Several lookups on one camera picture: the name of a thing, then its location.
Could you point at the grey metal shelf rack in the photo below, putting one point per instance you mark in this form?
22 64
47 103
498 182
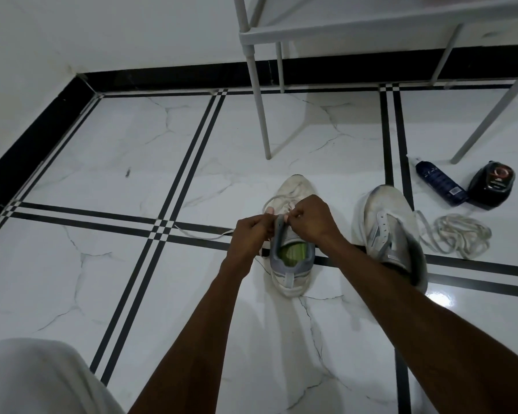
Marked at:
371 30

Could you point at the white shorts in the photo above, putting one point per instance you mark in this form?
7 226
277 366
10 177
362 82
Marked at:
34 383

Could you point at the white sneaker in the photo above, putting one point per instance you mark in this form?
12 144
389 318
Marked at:
291 286
388 202

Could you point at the person's right hand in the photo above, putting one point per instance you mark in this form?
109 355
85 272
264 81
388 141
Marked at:
313 219

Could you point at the dark blue spray bottle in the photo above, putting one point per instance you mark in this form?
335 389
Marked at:
440 183

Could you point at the black shoe polish container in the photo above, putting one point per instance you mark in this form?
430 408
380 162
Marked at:
491 185

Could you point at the person's left forearm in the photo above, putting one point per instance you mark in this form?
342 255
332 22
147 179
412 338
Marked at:
190 353

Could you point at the white shoelace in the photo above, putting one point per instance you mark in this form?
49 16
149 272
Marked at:
457 234
282 199

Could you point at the person's left hand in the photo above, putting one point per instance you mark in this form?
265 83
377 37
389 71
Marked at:
246 245

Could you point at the person's right forearm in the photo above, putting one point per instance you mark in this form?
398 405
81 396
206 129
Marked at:
440 340

